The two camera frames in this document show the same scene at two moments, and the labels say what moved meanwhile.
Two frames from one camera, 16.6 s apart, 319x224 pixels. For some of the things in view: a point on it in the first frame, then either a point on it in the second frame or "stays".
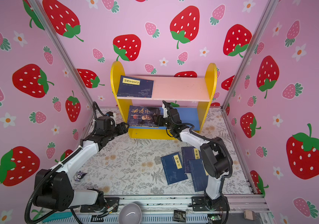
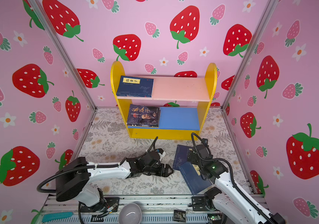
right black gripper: [160, 118] -> [192, 159]
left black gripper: [121, 128] -> [163, 168]
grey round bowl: [130, 213] stays
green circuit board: [214, 217] stays
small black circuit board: [179, 216] stays
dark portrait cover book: [143, 116] stays
